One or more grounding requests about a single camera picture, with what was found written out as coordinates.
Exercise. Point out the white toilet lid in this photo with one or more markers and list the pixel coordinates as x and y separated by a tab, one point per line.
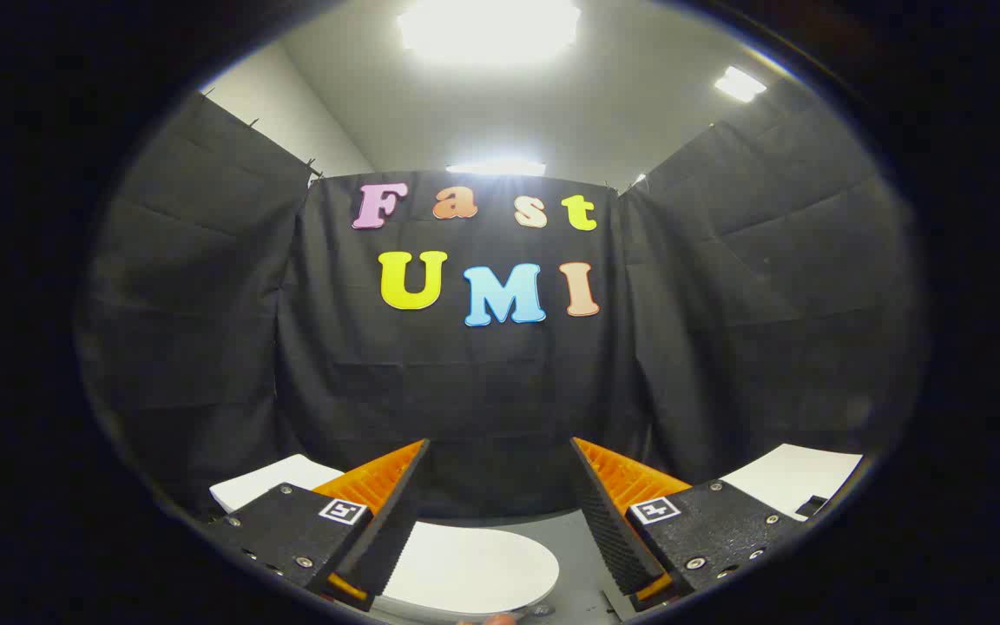
474	569

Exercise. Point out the small ceiling light panel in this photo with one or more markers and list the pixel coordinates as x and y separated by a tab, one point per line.
740	84

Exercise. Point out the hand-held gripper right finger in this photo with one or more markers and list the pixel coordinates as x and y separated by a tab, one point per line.
613	534

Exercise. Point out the white toilet tank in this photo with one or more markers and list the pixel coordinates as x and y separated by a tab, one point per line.
261	486

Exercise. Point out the grey drawer cabinet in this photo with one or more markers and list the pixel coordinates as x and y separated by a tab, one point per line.
791	477

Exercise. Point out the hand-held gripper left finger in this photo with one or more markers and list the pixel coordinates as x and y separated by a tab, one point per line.
383	534

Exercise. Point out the large ceiling light panel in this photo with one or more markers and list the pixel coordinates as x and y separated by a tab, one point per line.
489	30

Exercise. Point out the black backdrop cloth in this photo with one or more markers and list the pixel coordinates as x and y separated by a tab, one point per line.
483	391

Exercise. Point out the long ceiling light panel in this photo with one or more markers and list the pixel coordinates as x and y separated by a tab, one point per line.
496	167

